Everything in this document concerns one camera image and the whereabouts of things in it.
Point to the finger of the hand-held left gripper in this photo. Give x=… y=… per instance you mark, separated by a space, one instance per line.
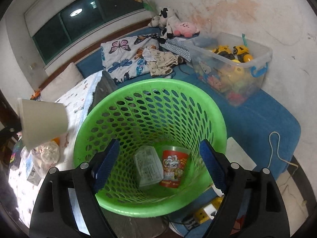
x=10 y=131

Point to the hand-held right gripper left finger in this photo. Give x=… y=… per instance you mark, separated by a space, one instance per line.
x=106 y=163

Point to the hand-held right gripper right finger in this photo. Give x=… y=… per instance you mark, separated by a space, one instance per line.
x=213 y=166

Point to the green plastic mesh basket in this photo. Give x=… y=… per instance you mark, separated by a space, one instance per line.
x=220 y=129

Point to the colourful marker case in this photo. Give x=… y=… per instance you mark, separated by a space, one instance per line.
x=16 y=155

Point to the white paper sheet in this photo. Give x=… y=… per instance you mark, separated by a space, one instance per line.
x=241 y=153

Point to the red printed cup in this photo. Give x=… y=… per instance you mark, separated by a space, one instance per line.
x=173 y=168

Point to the clear plastic package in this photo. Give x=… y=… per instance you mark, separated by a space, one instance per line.
x=148 y=168

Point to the orange plush toy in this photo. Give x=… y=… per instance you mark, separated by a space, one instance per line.
x=36 y=94

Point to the crumpled clear plastic bag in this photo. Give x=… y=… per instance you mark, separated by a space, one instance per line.
x=48 y=155

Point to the yellow white power strip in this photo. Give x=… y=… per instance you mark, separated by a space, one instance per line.
x=205 y=212

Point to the small white carton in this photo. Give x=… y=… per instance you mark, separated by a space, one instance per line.
x=33 y=173

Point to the blue bed mattress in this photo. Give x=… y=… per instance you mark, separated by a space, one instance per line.
x=247 y=124

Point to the printed blanket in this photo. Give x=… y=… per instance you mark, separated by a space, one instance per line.
x=74 y=99

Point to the beige pillow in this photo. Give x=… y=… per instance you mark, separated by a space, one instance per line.
x=66 y=79

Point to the clear plastic storage box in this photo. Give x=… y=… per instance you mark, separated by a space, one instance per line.
x=247 y=86

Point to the butterfly print pillow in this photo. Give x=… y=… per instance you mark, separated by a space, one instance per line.
x=121 y=54

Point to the yellow toy truck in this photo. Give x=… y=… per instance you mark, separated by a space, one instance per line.
x=244 y=53
x=224 y=52

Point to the beige patterned clothes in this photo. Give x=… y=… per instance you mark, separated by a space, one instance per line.
x=161 y=62

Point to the brown wooden headboard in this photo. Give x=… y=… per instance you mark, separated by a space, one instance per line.
x=99 y=41

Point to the blue white patterned folded cloth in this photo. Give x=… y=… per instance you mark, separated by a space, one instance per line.
x=177 y=48

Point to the dark glass window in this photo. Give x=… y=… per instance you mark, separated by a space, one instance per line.
x=81 y=22

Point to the teal toy stick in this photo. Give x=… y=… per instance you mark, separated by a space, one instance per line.
x=244 y=39

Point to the pink round plush toy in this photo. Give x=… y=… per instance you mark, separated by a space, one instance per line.
x=185 y=27

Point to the grey white plush toy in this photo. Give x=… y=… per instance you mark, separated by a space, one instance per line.
x=154 y=21

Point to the black and white cow plush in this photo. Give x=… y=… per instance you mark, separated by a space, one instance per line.
x=171 y=19

